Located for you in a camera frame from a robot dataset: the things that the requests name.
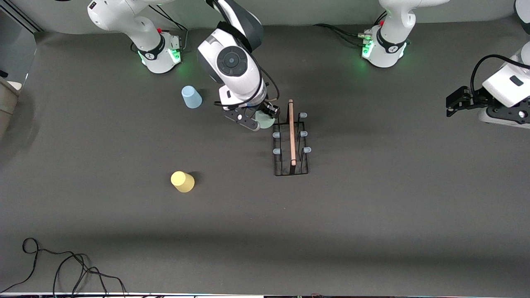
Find pale green plastic cup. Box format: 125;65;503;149
254;110;276;130

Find aluminium frame rail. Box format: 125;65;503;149
0;0;43;34

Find black left base cables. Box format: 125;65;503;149
313;12;388;47

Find light blue plastic cup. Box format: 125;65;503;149
181;85;203;109

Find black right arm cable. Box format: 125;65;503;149
214;54;280;110

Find black base cables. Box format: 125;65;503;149
313;12;388;47
155;2;189;53

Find black right base cables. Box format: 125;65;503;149
155;2;189;53

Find beige box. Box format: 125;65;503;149
0;78;22;139

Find black wire cup holder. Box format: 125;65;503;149
272;99;312;177

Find loose black cable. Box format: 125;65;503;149
0;238;129;298

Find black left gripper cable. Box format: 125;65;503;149
470;54;530;102

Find dark grey table mat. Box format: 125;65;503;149
0;16;530;295

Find yellow plastic cup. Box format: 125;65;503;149
170;171;195;193

